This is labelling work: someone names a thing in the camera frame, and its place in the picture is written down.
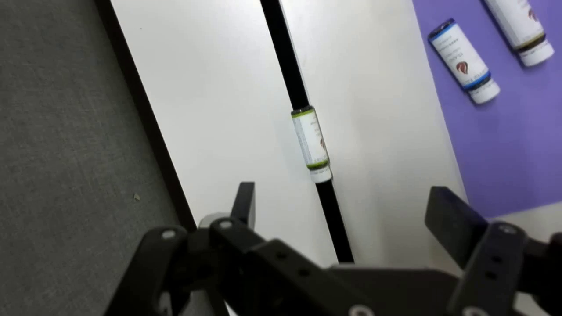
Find white bottle dark band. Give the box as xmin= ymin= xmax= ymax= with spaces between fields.
xmin=481 ymin=0 xmax=557 ymax=68

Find grey partition panel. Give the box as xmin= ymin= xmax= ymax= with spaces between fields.
xmin=0 ymin=0 xmax=199 ymax=316

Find black strip on table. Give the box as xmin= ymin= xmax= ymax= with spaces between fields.
xmin=260 ymin=0 xmax=357 ymax=263

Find white bottle blue bands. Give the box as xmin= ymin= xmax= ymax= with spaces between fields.
xmin=427 ymin=15 xmax=502 ymax=107

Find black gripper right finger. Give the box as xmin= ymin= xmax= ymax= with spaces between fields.
xmin=425 ymin=184 xmax=562 ymax=316

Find purple mat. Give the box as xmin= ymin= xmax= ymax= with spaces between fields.
xmin=411 ymin=0 xmax=562 ymax=219

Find white bottle green bands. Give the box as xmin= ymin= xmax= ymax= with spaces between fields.
xmin=290 ymin=103 xmax=334 ymax=184

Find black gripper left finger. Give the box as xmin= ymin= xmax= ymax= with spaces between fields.
xmin=104 ymin=180 xmax=353 ymax=316

